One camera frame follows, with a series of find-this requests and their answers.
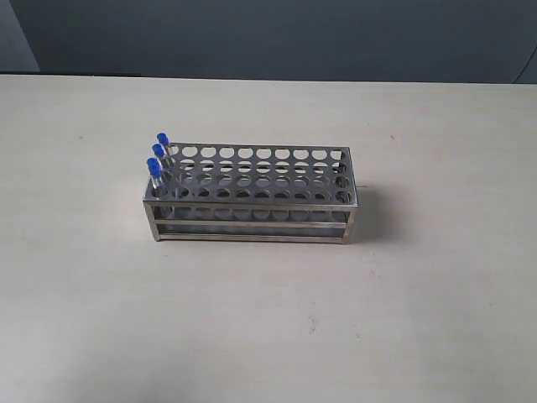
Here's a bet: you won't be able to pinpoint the steel test tube rack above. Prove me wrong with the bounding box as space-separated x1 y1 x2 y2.
143 141 359 243

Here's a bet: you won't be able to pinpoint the blue-capped tube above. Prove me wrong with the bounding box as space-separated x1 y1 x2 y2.
152 144 169 170
156 132 170 155
147 158 167 197

